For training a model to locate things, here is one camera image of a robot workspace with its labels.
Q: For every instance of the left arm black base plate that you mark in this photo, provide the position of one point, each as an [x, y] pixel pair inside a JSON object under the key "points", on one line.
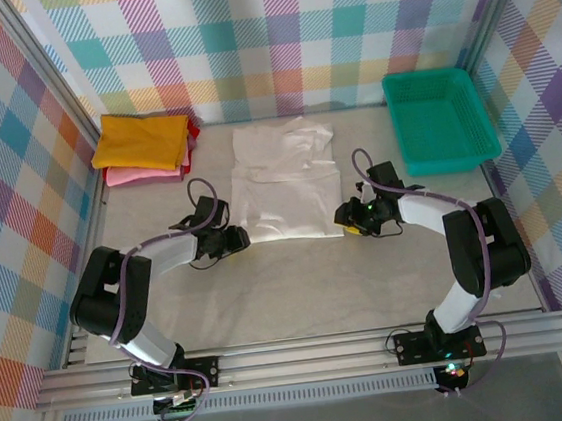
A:
{"points": [[214, 365]]}

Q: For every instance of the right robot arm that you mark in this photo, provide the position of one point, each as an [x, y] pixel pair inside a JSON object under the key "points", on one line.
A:
{"points": [[496, 248]]}

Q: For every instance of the aluminium mounting rail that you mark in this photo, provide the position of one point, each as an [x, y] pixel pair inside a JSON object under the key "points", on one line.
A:
{"points": [[302, 361]]}

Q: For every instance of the aluminium side rail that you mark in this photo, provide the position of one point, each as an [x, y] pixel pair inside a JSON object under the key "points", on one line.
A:
{"points": [[493, 183], [94, 230]]}

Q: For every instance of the yellow folded t-shirt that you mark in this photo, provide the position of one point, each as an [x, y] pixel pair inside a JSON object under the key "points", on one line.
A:
{"points": [[138, 140]]}

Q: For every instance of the pink folded t-shirt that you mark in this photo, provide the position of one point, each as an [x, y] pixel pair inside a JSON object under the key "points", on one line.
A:
{"points": [[136, 175]]}

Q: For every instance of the white t-shirt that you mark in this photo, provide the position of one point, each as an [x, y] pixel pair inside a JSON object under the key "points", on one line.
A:
{"points": [[285, 205]]}

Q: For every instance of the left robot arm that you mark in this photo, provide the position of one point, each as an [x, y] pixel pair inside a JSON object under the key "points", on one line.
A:
{"points": [[104, 299]]}

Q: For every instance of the aluminium corner post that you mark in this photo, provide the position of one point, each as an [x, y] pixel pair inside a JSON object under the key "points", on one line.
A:
{"points": [[45, 69], [496, 12]]}

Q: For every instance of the green plastic basket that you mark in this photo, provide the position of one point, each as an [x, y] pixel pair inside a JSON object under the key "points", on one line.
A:
{"points": [[432, 119]]}

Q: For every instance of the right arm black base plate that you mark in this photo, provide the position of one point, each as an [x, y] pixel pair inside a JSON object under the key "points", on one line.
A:
{"points": [[411, 347]]}

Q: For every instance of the mauve folded t-shirt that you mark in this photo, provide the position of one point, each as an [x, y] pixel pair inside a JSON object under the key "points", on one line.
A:
{"points": [[192, 143]]}

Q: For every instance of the red folded t-shirt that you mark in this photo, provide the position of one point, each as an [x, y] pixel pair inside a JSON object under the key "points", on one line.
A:
{"points": [[193, 128]]}

